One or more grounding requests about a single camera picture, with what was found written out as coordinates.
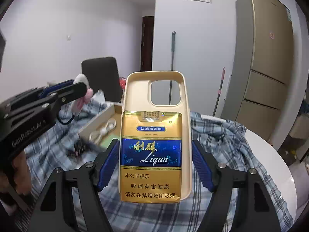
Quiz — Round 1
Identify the black cord charm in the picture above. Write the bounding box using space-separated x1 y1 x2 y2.
57 113 75 125

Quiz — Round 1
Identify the white cable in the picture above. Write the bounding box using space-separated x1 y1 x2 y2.
88 118 118 145

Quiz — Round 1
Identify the beige phone case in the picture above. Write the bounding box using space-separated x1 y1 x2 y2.
121 71 192 201

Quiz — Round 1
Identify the gold blue cigarette pack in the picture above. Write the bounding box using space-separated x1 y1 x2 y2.
119 111 182 203

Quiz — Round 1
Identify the person's left hand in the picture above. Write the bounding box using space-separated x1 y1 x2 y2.
12 151 32 195

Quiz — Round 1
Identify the blue plaid shirt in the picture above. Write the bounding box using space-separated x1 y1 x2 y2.
25 101 293 231

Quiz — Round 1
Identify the black office chair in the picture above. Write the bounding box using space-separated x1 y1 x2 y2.
81 57 123 103

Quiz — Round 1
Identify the white round table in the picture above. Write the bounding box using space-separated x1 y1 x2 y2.
200 114 298 213

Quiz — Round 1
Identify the cardboard box tray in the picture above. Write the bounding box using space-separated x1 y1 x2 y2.
79 102 123 146

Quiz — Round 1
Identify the dark wooden door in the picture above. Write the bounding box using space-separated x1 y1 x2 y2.
140 16 155 71

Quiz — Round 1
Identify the grey mop pole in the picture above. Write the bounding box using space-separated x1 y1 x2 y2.
169 31 176 105

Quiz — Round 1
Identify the gold refrigerator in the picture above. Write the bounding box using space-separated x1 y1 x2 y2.
221 0 294 140

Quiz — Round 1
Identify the red broom handle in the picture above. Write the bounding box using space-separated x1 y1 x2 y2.
212 67 226 117

